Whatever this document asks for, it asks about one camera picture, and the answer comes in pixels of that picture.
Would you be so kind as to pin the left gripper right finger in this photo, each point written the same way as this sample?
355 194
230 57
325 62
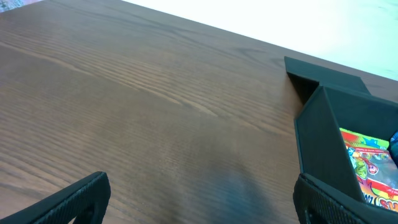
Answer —
314 206

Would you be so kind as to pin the dark green gift box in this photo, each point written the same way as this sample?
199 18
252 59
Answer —
332 99

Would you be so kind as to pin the blue Oreo pack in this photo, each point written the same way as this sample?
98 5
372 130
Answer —
393 147

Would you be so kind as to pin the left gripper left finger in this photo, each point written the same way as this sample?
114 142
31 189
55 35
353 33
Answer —
83 202

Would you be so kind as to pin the green Haribo worms bag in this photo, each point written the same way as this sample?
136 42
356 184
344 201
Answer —
374 168

